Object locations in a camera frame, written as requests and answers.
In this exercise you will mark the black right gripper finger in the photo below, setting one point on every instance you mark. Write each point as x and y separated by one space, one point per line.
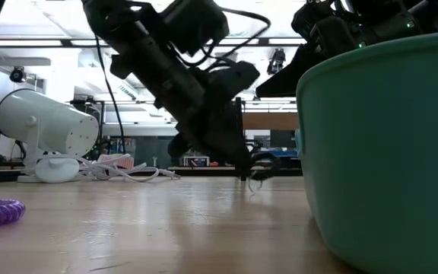
283 81

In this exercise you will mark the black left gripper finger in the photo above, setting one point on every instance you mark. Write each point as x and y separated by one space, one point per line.
248 163

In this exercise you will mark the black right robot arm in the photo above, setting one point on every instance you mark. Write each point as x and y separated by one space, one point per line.
394 19

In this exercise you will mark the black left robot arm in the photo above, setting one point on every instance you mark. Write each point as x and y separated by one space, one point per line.
154 64

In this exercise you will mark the white desk lamp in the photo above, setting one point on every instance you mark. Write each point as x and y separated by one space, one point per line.
48 122

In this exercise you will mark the black ceiling spotlight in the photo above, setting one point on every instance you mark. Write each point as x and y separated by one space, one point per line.
276 61
17 74

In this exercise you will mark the blue plastic crate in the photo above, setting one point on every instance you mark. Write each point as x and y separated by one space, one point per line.
280 154

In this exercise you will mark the small white stand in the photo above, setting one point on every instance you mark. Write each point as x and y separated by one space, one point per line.
196 161

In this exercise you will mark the teal plastic basket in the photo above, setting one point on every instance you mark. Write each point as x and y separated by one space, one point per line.
375 152

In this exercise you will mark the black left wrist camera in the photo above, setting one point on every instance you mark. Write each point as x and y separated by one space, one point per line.
196 23

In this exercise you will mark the black far frame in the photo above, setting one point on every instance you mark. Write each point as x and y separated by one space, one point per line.
101 114

